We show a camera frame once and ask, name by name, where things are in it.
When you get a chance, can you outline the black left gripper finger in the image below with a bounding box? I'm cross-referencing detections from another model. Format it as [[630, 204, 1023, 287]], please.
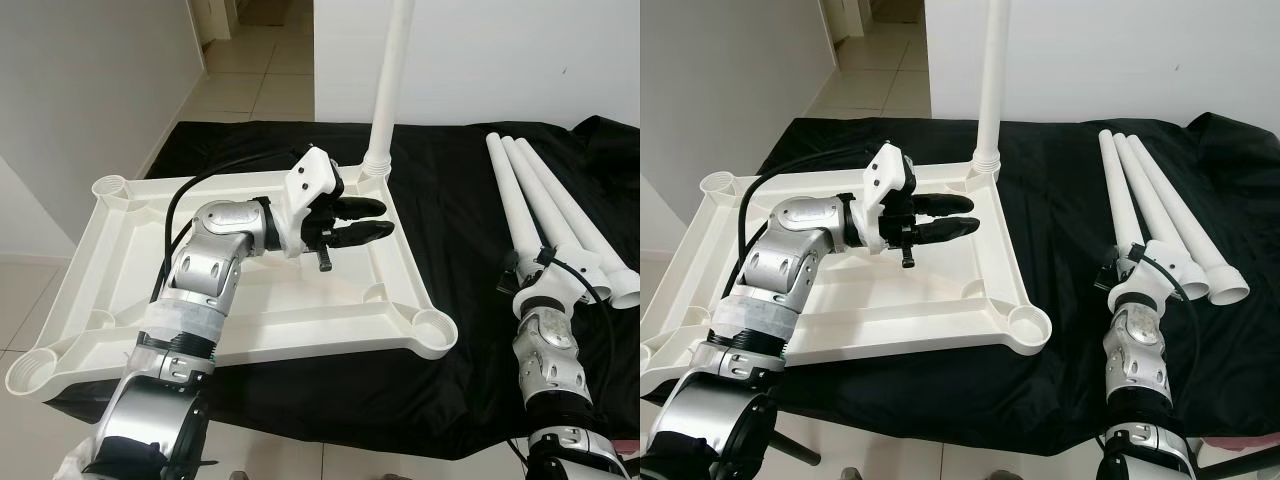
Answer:
[[334, 222, 395, 250], [918, 192, 976, 217], [918, 218, 982, 247], [334, 196, 388, 222]]

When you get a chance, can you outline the white plastic table leg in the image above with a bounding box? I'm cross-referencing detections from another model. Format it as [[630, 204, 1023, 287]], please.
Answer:
[[972, 0, 1016, 181], [485, 133, 561, 271], [1113, 132, 1213, 291], [1097, 128, 1151, 261], [1130, 135, 1251, 306], [360, 0, 416, 181], [500, 137, 613, 291], [515, 140, 641, 309]]

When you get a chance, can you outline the white plastic table top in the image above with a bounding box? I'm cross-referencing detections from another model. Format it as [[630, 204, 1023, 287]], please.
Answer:
[[640, 155, 1053, 396], [3, 158, 459, 403]]

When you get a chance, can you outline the black table cloth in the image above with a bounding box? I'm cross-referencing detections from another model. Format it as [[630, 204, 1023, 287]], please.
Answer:
[[645, 115, 1280, 456], [45, 115, 641, 463]]

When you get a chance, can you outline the black metal table leg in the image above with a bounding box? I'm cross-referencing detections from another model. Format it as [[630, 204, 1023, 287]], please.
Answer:
[[780, 432, 823, 469], [1200, 445, 1280, 473]]

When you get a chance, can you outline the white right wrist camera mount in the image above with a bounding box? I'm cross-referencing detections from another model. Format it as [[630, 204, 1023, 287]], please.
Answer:
[[1108, 245, 1186, 313], [515, 250, 601, 316]]

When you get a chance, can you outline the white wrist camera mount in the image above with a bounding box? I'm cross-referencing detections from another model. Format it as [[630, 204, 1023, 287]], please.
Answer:
[[865, 143, 919, 251], [283, 145, 343, 259], [515, 250, 601, 316], [1108, 245, 1186, 313]]

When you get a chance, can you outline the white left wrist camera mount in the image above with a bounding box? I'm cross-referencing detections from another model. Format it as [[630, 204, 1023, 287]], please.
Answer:
[[865, 143, 919, 251], [283, 145, 343, 259]]

